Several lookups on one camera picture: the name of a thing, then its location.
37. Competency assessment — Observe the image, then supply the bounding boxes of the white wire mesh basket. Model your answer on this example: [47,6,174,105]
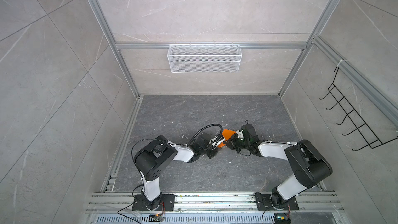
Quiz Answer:
[167,44,243,73]

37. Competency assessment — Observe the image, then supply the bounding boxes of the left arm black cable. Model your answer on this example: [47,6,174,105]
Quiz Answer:
[130,123,224,169]

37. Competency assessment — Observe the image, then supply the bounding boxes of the aluminium mounting rail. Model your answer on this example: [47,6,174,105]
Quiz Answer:
[85,191,344,213]

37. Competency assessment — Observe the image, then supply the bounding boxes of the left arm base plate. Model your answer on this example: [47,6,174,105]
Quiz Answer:
[132,194,175,211]

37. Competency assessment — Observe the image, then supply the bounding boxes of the black wire hook rack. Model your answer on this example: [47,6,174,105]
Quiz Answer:
[318,67,398,151]

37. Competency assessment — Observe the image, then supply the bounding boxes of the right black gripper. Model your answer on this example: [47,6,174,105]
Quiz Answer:
[224,133,250,153]

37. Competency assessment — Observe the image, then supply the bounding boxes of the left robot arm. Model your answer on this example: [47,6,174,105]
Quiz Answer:
[131,133,225,210]

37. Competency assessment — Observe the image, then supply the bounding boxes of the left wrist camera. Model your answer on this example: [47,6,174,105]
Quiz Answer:
[195,133,223,148]

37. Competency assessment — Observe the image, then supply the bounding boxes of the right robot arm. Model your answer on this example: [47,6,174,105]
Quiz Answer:
[223,132,333,209]

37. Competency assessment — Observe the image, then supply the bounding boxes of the white vented cable duct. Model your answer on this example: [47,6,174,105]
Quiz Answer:
[94,213,275,224]

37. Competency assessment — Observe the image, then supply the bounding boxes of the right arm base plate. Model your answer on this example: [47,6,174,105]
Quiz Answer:
[254,192,299,211]

